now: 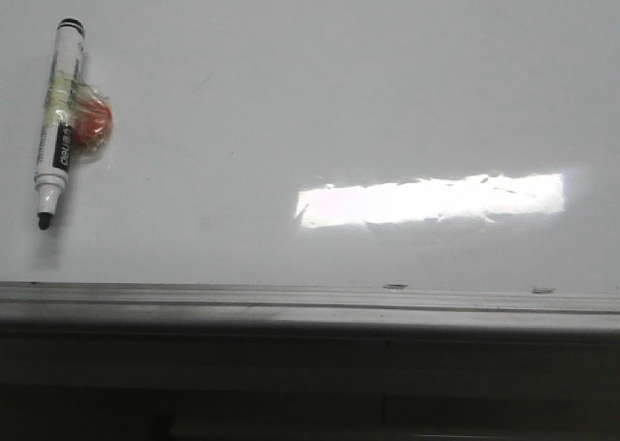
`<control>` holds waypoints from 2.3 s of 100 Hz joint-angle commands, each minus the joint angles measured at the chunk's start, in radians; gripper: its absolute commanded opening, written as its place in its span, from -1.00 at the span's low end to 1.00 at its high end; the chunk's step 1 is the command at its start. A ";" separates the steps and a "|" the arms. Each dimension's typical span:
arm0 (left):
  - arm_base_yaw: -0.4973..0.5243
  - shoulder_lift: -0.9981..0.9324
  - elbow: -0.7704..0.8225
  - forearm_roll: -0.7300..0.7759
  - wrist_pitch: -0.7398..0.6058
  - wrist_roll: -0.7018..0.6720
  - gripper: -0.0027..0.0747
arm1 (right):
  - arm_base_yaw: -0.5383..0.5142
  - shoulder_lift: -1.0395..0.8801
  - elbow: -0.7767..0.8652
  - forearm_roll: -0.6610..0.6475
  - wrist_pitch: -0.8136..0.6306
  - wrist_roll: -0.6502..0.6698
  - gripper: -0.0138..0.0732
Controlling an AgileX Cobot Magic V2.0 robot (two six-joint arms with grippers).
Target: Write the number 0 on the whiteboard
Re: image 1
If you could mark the aluminium whiteboard tray rail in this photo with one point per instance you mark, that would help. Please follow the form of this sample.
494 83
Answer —
383 312

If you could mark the red round magnet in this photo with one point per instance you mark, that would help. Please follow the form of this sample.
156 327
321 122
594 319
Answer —
93 123

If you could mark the white whiteboard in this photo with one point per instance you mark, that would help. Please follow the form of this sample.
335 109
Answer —
465 145

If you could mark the white black whiteboard marker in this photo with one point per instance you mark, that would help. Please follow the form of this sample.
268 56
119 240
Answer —
56 139

